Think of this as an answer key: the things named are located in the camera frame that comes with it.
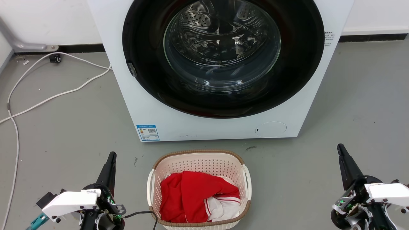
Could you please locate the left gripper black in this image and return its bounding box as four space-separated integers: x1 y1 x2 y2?
80 152 126 230

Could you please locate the red and white garment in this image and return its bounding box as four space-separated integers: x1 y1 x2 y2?
159 171 241 223

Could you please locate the cream plastic laundry basket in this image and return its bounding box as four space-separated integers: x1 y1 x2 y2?
147 149 252 230

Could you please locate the grey metal pipe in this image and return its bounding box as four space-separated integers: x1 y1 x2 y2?
0 18 59 52

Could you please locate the long white floor cable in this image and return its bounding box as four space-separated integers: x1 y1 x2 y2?
2 52 112 230

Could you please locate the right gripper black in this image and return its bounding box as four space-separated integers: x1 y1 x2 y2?
331 144 397 230

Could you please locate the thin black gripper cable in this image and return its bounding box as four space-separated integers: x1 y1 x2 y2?
123 210 159 230

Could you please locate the white front-load washing machine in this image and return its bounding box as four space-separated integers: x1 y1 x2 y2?
87 0 354 142

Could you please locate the black round washer door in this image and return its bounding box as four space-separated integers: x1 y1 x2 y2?
122 0 325 119

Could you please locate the blue energy label sticker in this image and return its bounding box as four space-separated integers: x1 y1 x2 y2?
136 125 160 142

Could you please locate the round white filter cover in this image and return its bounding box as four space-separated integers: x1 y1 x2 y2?
255 121 287 138

